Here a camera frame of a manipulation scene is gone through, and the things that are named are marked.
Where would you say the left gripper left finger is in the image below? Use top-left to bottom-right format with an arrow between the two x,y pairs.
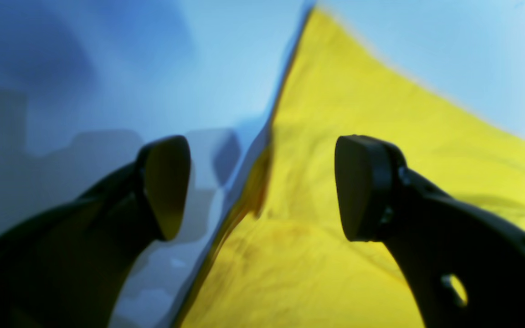
0,135 -> 191,328

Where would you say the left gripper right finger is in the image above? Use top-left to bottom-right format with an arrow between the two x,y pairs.
334,135 -> 525,328

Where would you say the orange yellow t-shirt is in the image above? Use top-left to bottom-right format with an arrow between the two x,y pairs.
174,9 -> 525,328

